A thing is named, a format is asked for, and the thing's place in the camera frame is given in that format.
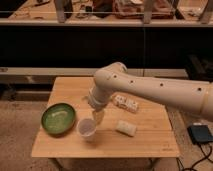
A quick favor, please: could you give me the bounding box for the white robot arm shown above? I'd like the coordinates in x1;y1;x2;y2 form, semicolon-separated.
88;62;213;122

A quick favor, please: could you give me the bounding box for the clear plastic cup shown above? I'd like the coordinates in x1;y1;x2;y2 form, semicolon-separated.
76;118;96;141

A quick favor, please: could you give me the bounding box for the white sponge block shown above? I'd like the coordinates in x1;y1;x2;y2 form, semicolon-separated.
116;120;137;137

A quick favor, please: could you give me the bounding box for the wooden table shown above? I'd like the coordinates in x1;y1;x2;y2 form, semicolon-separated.
30;76;181;171

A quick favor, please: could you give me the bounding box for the green ceramic bowl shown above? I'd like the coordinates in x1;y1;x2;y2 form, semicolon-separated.
41;103;76;135

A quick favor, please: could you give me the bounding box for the black box on floor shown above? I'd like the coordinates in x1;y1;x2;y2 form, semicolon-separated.
187;125;213;144

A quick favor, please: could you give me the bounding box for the black floor cable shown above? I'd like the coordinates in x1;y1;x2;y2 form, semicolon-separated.
175;142;213;171

